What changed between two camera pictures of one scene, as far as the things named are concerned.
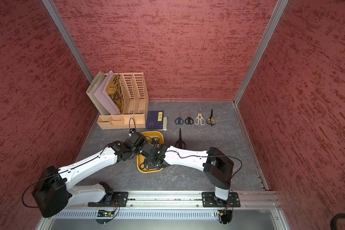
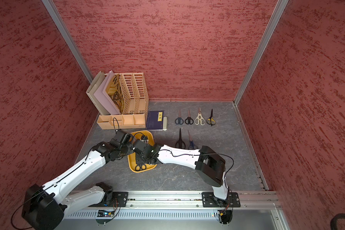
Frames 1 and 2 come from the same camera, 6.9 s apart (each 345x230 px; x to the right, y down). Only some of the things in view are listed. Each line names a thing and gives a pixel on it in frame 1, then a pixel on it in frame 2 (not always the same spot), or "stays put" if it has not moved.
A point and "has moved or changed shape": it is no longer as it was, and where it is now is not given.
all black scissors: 180,143 stays put
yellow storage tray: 157,137 has moved or changed shape
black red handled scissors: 189,120 stays put
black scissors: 154,141 -> 142,166
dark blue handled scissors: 179,120 stays put
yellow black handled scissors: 211,120 stays put
